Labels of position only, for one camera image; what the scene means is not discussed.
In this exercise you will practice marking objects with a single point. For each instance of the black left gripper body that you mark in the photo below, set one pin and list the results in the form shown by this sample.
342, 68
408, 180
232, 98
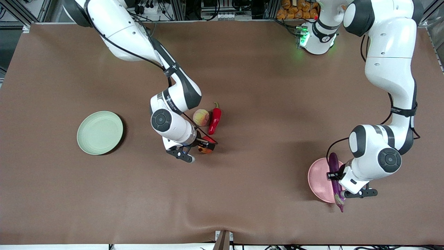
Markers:
340, 171

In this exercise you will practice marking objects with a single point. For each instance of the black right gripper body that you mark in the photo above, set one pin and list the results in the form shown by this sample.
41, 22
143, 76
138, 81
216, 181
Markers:
200, 142

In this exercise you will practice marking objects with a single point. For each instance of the red apple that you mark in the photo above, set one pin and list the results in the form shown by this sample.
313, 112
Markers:
208, 146

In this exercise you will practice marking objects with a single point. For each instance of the long purple eggplant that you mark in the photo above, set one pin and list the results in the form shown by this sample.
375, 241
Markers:
335, 187

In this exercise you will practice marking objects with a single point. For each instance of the red chili pepper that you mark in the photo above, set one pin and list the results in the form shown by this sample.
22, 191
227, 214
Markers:
215, 119

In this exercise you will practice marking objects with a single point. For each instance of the yellow pink peach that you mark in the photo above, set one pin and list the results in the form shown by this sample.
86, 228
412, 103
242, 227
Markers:
201, 117

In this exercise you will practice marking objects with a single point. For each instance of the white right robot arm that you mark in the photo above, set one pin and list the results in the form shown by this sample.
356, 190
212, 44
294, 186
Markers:
121, 31

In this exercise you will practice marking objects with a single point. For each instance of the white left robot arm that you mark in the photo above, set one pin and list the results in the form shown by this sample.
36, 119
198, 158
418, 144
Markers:
388, 52

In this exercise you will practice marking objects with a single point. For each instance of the pink round plate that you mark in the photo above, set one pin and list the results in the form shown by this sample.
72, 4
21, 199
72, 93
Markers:
319, 180

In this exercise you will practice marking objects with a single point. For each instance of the brown table cloth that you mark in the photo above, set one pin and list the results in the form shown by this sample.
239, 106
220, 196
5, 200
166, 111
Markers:
260, 156

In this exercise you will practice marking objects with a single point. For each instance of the light green round plate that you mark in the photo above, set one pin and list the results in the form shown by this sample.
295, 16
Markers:
100, 132

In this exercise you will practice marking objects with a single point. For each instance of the white terminal strip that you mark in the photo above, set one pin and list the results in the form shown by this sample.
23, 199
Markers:
225, 16

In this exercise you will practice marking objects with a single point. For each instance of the white power strip with plugs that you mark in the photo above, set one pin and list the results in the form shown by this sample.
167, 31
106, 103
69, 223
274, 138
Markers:
149, 7

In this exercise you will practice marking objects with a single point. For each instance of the pile of orange items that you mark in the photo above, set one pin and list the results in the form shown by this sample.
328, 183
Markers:
295, 10

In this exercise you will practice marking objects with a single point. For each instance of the metal table clamp bracket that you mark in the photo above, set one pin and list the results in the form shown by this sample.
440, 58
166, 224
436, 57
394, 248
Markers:
223, 241

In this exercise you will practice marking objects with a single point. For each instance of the aluminium frame post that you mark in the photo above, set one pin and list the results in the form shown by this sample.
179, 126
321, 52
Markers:
178, 8

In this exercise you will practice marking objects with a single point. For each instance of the aluminium frame profile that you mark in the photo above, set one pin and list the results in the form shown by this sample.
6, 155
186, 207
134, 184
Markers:
20, 12
437, 41

